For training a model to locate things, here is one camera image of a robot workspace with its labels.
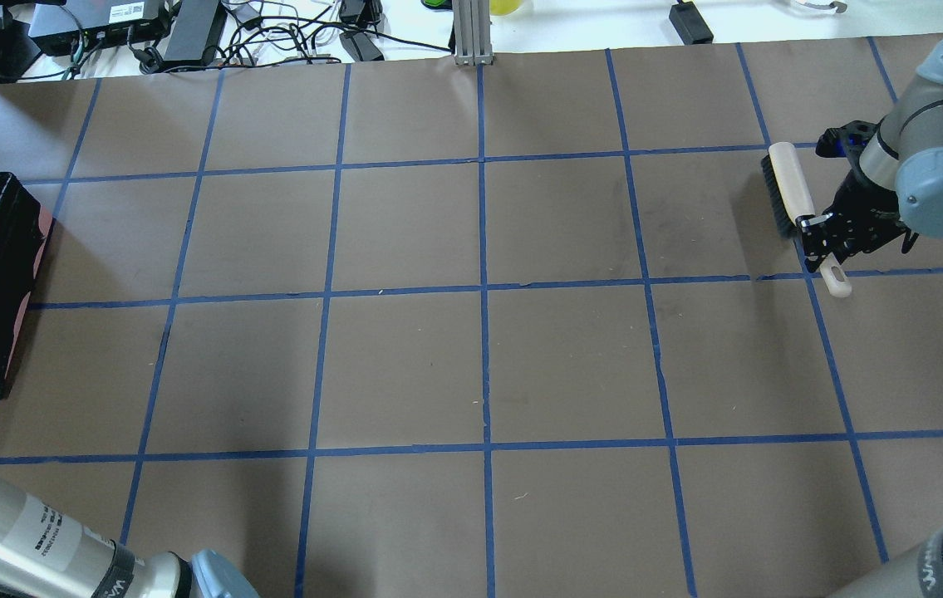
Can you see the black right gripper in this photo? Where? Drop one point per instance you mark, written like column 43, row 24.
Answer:
column 868, row 208

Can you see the beige hand brush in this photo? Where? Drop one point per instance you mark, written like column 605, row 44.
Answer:
column 796, row 217

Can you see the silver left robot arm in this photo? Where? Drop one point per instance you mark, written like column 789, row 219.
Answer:
column 46, row 553

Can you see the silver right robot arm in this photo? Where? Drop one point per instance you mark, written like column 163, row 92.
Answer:
column 894, row 185

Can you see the small black power brick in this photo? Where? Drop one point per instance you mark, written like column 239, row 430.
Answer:
column 689, row 24

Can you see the black power adapter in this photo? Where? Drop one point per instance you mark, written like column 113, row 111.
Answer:
column 194, row 38

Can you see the aluminium frame post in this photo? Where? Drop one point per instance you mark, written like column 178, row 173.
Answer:
column 473, row 45

